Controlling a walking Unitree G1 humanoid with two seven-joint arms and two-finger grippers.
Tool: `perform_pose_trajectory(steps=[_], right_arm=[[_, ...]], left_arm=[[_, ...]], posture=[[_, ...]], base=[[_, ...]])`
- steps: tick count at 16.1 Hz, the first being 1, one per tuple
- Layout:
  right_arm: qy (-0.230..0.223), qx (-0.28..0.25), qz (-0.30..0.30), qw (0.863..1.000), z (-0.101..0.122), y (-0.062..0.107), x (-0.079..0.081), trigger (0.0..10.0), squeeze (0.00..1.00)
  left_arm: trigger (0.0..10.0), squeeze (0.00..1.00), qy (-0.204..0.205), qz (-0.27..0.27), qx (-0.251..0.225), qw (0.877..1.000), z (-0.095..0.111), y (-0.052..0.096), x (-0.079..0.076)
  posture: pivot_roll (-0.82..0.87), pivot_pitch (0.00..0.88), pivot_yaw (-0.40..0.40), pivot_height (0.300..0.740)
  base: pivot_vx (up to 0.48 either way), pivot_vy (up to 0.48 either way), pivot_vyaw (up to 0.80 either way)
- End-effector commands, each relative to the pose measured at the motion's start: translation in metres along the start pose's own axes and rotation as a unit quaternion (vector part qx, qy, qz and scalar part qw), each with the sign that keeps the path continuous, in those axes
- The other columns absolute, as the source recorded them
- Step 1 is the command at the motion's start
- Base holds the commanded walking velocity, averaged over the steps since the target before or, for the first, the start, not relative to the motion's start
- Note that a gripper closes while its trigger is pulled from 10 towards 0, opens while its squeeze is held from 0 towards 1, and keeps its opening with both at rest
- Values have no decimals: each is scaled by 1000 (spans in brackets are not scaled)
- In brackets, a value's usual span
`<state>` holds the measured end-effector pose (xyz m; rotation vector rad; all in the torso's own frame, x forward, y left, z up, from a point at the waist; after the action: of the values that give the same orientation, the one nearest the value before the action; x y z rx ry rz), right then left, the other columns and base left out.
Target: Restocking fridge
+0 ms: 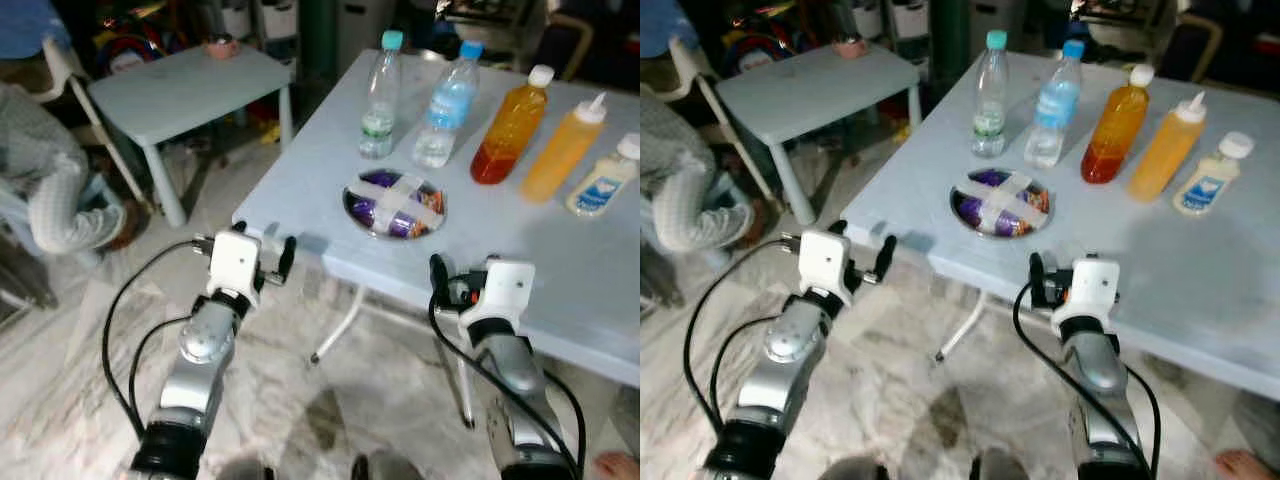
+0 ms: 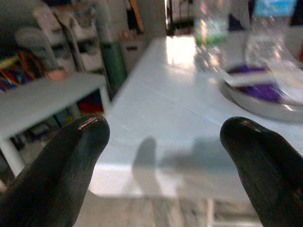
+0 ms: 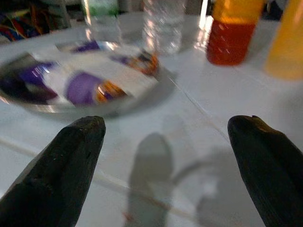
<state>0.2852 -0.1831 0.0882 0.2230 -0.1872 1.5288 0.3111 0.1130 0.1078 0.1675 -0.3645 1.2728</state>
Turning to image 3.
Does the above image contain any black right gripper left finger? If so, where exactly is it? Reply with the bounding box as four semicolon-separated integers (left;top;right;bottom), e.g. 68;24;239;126
0;115;107;227

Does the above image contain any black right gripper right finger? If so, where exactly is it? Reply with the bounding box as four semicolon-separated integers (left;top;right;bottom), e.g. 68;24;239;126
227;115;303;227

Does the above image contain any round glass bowl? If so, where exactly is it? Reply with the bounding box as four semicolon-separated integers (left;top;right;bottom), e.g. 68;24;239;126
0;40;177;118

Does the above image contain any purple orange snack packet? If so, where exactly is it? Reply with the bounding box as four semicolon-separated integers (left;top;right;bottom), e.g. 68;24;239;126
110;52;160;77
18;61;60;101
65;72;128;106

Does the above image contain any yellow plastic bottle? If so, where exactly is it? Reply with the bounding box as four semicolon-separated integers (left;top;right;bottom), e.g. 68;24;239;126
264;0;303;81

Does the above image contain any orange bottle with red liquid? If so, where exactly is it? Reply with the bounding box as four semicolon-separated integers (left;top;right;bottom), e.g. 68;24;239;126
206;0;265;66

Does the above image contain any multicoloured striped cloth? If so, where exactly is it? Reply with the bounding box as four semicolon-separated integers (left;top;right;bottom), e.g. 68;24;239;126
0;0;71;43

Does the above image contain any clear bottle with green label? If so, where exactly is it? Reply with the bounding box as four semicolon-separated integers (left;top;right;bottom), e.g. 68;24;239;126
81;0;123;44

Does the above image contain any clear plastic water bottle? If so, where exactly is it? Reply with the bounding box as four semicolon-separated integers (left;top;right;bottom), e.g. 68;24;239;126
142;0;187;55

